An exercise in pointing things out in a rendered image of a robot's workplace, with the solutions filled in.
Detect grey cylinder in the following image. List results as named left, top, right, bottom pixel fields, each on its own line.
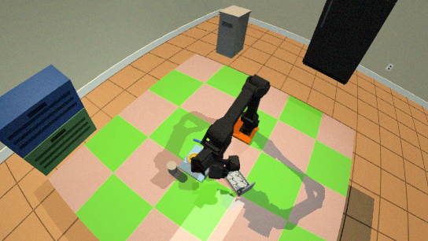
left=167, top=161, right=178, bottom=175

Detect olive-yellow round plate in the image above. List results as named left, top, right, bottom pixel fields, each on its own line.
left=188, top=153, right=197, bottom=164

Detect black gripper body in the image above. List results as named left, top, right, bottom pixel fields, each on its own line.
left=191, top=155, right=240, bottom=172

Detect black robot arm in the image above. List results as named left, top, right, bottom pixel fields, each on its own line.
left=191, top=74, right=271, bottom=179

